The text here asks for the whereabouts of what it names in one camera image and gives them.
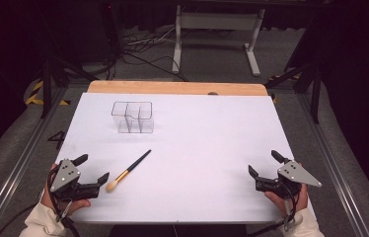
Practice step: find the yellow black floor tape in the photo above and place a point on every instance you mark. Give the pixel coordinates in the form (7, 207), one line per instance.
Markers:
(274, 98)
(34, 95)

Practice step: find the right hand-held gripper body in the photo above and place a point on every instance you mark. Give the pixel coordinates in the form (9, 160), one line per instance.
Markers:
(296, 174)

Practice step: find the black tripod stand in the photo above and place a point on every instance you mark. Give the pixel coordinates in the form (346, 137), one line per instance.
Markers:
(315, 98)
(46, 89)

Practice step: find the white table mat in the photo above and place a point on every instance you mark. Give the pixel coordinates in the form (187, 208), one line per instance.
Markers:
(205, 148)

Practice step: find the clear acrylic organizer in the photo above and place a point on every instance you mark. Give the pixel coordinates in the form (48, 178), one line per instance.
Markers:
(133, 118)

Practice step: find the wooden table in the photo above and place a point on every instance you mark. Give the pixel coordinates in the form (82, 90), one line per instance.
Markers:
(172, 88)

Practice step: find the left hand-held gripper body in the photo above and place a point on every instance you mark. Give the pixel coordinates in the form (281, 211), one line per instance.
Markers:
(64, 175)

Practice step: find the black power strip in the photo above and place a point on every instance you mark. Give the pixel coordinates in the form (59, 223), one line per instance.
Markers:
(110, 29)

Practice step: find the person's right hand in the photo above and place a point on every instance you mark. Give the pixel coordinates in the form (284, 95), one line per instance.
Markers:
(276, 200)

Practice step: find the white metal stand frame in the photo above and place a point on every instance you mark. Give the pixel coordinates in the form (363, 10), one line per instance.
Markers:
(218, 21)

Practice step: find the aluminium floor rail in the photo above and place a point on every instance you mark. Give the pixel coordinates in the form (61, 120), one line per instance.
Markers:
(18, 171)
(333, 164)

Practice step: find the person's left hand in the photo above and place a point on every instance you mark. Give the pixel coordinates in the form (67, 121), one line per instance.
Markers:
(78, 205)

